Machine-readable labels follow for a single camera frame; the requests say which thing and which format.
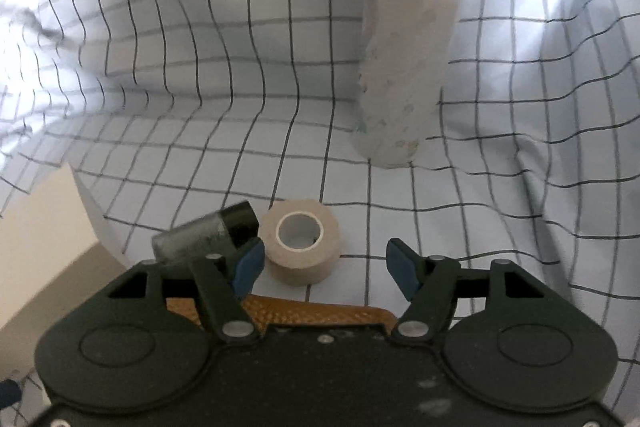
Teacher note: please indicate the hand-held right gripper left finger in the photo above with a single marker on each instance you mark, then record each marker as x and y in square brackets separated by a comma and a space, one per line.
[247, 264]

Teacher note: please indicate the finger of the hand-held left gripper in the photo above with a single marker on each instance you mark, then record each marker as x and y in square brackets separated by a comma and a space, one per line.
[9, 392]

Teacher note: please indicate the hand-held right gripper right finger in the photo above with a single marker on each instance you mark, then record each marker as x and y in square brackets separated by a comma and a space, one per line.
[402, 267]

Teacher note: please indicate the dark grey cylinder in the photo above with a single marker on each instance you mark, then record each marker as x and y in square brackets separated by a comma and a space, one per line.
[200, 234]

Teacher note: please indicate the beige tape roll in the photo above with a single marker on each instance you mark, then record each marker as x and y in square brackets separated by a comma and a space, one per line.
[300, 264]

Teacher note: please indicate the brown flat case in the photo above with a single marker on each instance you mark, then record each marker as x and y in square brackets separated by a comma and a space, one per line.
[300, 312]

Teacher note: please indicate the white cardboard box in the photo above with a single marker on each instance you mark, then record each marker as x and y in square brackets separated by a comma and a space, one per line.
[40, 267]

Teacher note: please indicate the white bottle with purple lid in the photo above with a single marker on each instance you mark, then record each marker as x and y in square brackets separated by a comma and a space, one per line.
[405, 57]

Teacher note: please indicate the checked light blue cloth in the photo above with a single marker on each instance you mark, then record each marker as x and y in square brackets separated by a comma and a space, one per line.
[200, 57]

